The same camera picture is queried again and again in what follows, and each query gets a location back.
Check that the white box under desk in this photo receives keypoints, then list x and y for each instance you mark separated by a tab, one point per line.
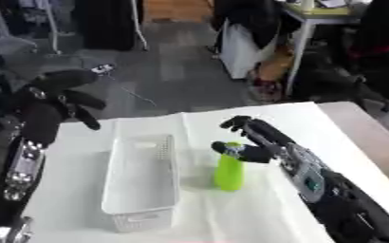
242	53

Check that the green plastic bottle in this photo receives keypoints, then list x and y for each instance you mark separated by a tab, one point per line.
229	171

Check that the white plastic basket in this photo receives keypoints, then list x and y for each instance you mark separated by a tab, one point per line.
141	183

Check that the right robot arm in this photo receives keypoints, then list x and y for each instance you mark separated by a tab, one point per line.
336	196

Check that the white desk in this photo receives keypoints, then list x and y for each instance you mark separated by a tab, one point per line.
314	34

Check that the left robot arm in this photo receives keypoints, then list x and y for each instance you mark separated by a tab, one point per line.
15	177

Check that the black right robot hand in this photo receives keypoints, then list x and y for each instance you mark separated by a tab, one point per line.
258	139

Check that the grey chair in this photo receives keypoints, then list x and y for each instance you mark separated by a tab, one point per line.
4	34

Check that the black office chair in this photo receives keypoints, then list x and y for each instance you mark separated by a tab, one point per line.
364	63

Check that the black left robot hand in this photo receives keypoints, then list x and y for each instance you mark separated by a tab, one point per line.
48	95

